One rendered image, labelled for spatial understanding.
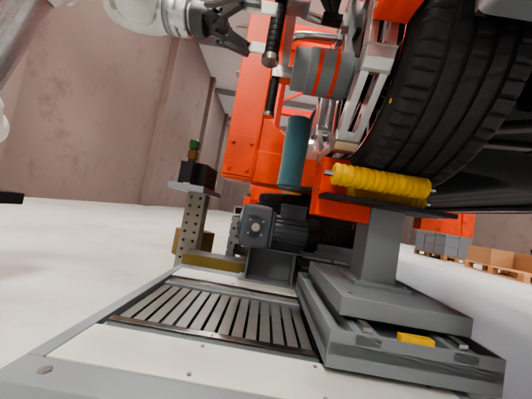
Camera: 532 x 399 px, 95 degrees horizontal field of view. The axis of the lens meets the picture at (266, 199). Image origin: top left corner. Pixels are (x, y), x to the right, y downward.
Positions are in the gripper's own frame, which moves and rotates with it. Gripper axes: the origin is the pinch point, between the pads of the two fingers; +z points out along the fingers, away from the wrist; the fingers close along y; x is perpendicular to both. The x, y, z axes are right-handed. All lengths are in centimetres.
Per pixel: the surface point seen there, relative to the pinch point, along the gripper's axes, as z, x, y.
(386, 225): 42, -42, -12
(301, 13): 6.6, 7.1, -1.1
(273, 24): 0.4, 0.7, 1.4
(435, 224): 221, -21, -254
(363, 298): 32, -60, 3
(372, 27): 21.9, -2.9, 9.8
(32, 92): -362, 70, -288
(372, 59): 23.1, -9.5, 9.3
